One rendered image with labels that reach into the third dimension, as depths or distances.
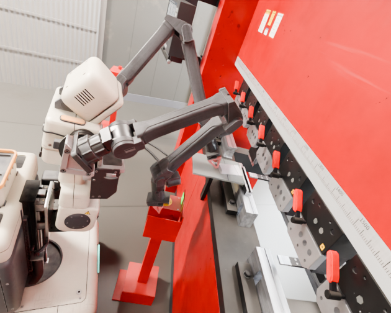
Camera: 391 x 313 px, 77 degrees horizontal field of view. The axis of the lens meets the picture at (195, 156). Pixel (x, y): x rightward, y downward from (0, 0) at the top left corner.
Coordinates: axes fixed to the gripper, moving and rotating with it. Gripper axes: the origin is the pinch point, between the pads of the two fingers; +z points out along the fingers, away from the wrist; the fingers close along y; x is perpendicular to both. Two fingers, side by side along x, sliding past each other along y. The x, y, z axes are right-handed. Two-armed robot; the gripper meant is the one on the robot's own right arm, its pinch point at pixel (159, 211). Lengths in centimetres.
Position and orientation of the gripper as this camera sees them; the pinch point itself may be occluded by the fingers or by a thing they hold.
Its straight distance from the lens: 120.3
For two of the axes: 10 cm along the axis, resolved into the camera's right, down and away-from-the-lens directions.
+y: 10.0, 0.3, 0.3
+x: -0.1, -5.5, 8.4
